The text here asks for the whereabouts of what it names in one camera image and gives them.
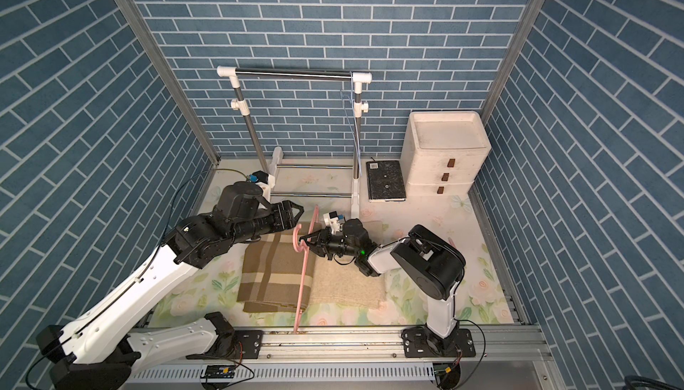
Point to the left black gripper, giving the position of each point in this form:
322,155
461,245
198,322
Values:
289,220

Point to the small green circuit board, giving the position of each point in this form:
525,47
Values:
219,372

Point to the black digital scale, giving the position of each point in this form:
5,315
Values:
385,181

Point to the white drawer cabinet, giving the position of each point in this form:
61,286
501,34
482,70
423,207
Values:
443,152

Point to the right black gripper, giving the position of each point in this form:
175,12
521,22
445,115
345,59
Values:
324,247

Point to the blue wire clothes hanger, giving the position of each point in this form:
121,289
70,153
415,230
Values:
349,108

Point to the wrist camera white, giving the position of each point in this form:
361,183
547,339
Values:
265,181
334,221

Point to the pink clothes hanger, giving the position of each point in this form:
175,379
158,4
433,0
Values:
303,272

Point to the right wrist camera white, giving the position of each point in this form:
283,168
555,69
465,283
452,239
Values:
334,221

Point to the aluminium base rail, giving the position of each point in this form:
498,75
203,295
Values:
507,357

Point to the beige scarf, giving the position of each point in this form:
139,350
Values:
349,281

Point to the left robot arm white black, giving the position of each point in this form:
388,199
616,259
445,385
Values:
101,350

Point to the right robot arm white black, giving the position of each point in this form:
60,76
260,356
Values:
434,266

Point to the brown plaid scarf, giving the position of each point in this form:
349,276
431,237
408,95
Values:
271,275

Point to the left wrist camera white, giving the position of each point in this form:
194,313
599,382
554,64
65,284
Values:
265,181

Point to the floral table mat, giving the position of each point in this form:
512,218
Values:
480,297

